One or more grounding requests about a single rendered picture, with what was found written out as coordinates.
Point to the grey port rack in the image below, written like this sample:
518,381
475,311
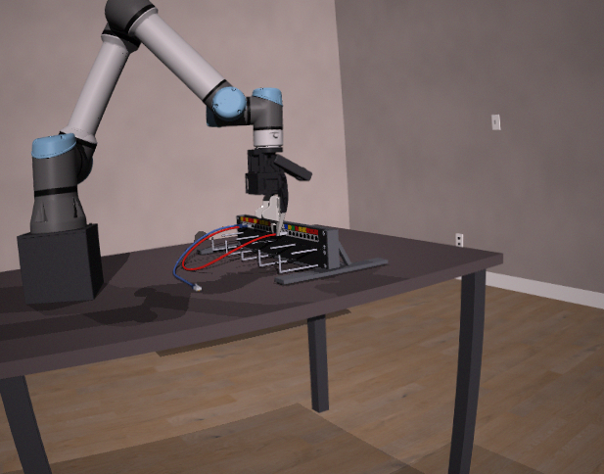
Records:
308,245

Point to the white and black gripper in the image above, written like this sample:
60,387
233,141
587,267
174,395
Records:
269,182

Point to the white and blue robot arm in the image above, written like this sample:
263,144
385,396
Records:
54,159

